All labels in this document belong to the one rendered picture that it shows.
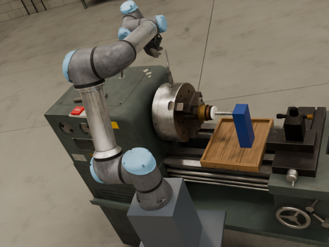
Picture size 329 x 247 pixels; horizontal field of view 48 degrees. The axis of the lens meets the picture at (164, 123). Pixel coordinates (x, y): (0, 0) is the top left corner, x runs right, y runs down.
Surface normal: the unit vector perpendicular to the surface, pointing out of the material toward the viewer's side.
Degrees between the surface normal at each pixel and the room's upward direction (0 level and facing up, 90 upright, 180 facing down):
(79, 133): 90
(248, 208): 0
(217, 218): 0
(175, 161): 26
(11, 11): 90
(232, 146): 0
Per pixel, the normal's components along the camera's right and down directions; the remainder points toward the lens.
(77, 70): -0.35, 0.36
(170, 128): -0.44, 0.52
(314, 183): -0.29, -0.76
